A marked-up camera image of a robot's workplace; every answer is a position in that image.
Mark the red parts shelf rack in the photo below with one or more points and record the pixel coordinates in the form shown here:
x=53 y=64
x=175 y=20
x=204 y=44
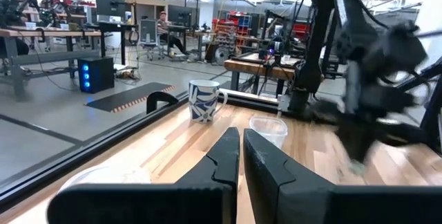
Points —
x=235 y=30

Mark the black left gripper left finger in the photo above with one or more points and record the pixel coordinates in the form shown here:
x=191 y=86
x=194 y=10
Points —
x=210 y=196

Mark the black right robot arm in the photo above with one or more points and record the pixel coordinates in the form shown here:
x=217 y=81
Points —
x=315 y=44

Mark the black table edge rail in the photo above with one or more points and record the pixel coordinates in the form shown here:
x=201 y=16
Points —
x=103 y=137

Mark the black computer tower blue lights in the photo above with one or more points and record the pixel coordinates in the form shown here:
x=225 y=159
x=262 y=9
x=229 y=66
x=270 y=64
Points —
x=96 y=74

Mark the green white sweetener packet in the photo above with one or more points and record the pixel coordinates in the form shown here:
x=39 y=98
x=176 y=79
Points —
x=357 y=167

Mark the black floor mat striped edge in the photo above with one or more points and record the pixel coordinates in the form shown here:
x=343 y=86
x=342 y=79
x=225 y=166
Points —
x=131 y=96

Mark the clear plastic bin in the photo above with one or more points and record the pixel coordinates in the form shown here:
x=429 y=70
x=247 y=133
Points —
x=269 y=129
x=103 y=176

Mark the person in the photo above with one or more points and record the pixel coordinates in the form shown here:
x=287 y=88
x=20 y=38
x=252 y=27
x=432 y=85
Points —
x=165 y=30

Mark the grey office chair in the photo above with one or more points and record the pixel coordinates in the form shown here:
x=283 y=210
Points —
x=148 y=32

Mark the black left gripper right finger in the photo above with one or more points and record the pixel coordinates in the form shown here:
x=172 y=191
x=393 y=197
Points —
x=276 y=189

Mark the black computer monitor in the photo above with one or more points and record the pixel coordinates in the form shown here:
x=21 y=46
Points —
x=179 y=15
x=109 y=2

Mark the black desk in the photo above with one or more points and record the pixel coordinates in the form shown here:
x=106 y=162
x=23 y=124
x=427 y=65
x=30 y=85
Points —
x=114 y=27

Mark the black table rig frame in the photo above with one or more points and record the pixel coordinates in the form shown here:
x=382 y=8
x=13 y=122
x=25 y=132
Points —
x=433 y=113

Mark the wooden workbench black legs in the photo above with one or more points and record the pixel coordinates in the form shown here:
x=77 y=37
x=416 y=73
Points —
x=259 y=67

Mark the red tool cabinet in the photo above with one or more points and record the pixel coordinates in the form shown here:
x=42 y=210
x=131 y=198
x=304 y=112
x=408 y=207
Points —
x=300 y=31

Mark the black curved clamp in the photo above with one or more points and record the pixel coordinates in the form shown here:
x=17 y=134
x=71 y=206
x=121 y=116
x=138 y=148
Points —
x=159 y=97

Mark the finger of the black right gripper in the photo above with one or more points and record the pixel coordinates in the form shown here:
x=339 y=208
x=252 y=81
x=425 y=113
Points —
x=360 y=137

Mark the long wooden workbench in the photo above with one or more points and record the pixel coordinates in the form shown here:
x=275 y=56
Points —
x=52 y=33

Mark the blue white patterned mug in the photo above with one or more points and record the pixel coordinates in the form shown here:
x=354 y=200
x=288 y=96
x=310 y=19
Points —
x=203 y=101

